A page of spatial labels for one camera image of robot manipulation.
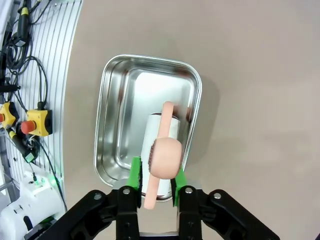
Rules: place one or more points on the slotted aluminium base plate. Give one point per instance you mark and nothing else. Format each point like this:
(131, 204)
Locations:
(57, 50)

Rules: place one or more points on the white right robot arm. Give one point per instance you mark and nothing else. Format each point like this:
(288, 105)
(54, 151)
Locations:
(25, 212)

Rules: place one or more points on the small black box green label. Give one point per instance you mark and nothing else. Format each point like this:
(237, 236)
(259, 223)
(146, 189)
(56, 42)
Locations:
(30, 157)

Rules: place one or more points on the yellow emergency stop button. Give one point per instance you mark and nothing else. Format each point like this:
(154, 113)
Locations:
(7, 112)
(37, 120)

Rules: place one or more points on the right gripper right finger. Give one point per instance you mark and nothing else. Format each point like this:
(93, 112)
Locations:
(192, 212)

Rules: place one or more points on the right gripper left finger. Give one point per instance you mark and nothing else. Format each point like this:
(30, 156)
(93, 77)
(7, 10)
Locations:
(125, 212)

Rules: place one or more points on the stainless steel rectangular container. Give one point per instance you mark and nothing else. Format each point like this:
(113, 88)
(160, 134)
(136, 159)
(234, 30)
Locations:
(120, 112)

